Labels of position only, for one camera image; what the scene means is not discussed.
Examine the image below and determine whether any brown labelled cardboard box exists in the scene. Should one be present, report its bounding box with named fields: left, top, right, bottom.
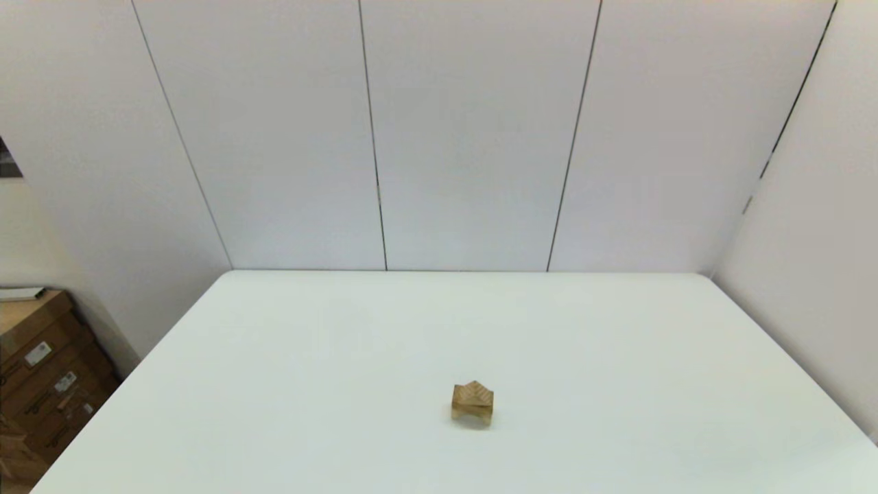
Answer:
left=0, top=357, right=116, bottom=430
left=14, top=388, right=123, bottom=467
left=0, top=322, right=97, bottom=399

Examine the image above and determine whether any triangular wooden building block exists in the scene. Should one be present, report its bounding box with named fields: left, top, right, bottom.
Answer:
left=453, top=380, right=495, bottom=407

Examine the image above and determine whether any rectangular wooden building block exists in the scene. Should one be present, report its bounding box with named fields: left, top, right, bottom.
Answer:
left=451, top=388, right=495, bottom=412

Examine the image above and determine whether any arched wooden building block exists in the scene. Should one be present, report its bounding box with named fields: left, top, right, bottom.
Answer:
left=451, top=403, right=493, bottom=427

